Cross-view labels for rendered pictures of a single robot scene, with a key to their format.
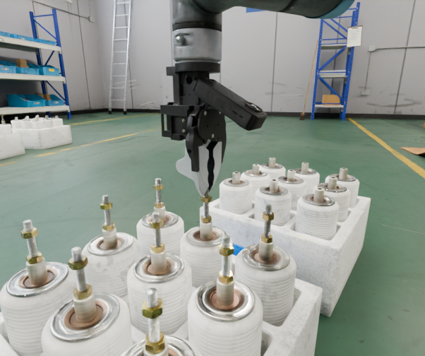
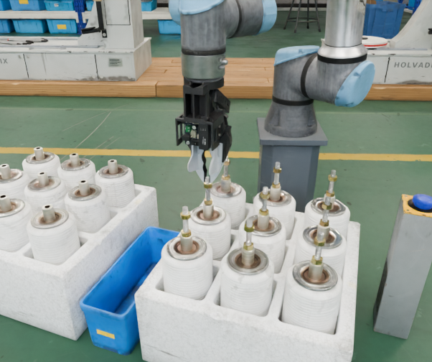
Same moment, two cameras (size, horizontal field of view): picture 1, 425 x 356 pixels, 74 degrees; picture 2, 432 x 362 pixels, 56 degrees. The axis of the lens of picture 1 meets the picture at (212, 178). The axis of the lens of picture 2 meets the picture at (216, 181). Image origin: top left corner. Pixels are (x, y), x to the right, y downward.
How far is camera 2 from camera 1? 98 cm
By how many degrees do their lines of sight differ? 96
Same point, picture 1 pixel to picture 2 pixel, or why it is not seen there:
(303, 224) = (127, 195)
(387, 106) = not seen: outside the picture
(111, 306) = (311, 229)
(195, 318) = (292, 206)
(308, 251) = (145, 207)
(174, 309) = not seen: hidden behind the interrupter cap
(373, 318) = not seen: hidden behind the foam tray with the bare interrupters
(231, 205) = (75, 240)
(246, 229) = (109, 240)
